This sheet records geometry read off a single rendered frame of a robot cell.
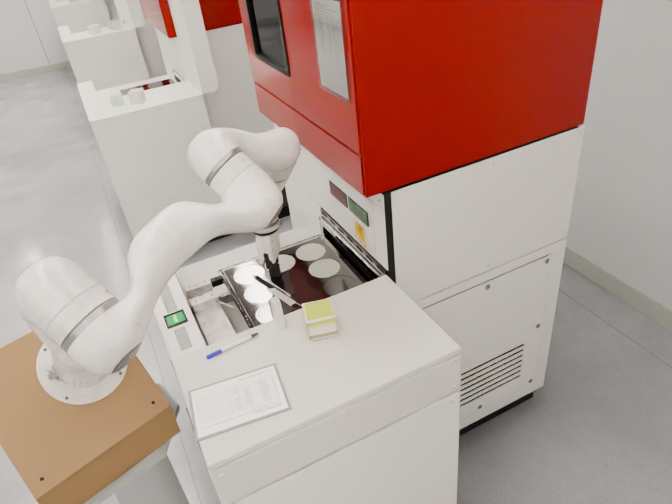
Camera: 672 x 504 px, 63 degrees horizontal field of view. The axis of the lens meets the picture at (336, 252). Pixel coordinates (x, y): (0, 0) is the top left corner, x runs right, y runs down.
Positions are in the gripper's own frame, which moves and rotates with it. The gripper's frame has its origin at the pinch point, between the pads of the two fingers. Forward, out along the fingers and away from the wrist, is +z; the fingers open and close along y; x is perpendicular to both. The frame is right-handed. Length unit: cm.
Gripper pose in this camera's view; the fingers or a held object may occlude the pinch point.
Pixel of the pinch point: (274, 269)
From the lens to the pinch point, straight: 171.3
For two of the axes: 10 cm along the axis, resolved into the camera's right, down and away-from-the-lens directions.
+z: 1.1, 8.2, 5.6
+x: 9.9, -0.2, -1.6
